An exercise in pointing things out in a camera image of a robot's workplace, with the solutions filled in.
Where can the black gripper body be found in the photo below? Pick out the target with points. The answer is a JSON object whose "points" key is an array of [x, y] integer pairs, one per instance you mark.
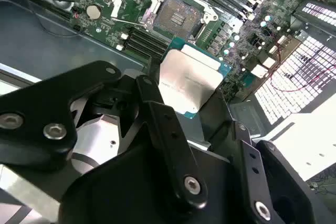
{"points": [[126, 187]]}

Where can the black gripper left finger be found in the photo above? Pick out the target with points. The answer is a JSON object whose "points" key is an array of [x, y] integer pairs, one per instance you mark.
{"points": [[39, 103]]}

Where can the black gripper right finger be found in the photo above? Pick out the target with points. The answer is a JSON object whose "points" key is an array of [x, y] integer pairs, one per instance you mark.
{"points": [[252, 161]]}

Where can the silver topped CPU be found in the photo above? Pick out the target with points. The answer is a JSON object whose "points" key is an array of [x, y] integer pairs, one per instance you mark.
{"points": [[189, 77]]}

